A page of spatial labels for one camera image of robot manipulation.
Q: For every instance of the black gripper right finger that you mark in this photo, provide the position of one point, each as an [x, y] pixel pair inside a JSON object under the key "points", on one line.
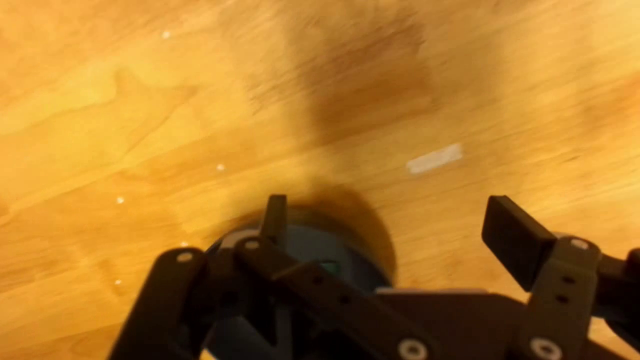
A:
{"points": [[566, 280]]}

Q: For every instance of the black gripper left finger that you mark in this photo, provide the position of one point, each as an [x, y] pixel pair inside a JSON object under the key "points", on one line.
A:
{"points": [[181, 287]]}

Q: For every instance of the black round bowl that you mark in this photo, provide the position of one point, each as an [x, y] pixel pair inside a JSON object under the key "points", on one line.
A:
{"points": [[326, 243]]}

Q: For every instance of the white tape strip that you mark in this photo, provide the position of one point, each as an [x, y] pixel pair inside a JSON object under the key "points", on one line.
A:
{"points": [[434, 159]]}

